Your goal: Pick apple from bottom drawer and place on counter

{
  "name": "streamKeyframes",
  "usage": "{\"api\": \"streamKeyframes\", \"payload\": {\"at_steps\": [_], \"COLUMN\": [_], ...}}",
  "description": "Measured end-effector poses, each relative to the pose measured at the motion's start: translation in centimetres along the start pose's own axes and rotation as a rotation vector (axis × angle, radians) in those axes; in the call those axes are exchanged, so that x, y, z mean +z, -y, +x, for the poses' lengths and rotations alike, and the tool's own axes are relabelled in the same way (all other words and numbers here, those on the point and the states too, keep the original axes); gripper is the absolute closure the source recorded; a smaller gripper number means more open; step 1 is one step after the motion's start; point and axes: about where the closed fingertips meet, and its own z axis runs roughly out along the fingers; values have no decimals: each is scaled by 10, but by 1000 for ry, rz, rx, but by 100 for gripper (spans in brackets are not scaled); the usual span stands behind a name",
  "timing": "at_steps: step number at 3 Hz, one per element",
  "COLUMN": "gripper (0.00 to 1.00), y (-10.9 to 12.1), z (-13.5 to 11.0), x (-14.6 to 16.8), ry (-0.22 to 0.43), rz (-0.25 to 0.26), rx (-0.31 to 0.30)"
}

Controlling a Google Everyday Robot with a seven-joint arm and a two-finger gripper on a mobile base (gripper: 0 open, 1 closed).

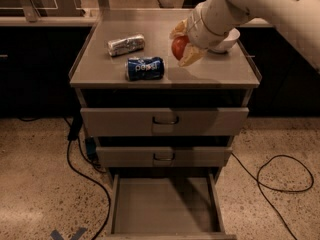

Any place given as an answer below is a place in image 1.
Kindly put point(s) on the red apple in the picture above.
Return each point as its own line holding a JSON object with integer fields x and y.
{"x": 178, "y": 46}

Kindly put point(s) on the grey top drawer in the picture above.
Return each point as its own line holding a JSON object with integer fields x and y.
{"x": 120, "y": 122}

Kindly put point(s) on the blue pepsi can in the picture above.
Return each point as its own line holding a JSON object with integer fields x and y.
{"x": 144, "y": 68}

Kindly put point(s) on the grey middle drawer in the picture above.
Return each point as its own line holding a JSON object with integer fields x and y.
{"x": 163, "y": 156}

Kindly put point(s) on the blue power adapter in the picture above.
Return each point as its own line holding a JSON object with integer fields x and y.
{"x": 90, "y": 148}

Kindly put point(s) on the grey open bottom drawer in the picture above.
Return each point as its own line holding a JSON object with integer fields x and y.
{"x": 170, "y": 207}

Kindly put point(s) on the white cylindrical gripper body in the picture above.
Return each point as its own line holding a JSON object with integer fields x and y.
{"x": 196, "y": 30}

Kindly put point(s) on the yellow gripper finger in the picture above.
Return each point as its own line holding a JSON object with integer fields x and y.
{"x": 179, "y": 30}
{"x": 191, "y": 54}

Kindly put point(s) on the white ceramic bowl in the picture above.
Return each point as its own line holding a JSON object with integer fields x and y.
{"x": 227, "y": 43}

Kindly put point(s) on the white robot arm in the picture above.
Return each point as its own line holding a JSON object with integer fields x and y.
{"x": 298, "y": 21}

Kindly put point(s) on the silver foil snack bag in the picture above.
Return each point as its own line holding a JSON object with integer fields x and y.
{"x": 126, "y": 45}

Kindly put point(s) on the grey metal drawer cabinet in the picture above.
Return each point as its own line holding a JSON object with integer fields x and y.
{"x": 216, "y": 81}

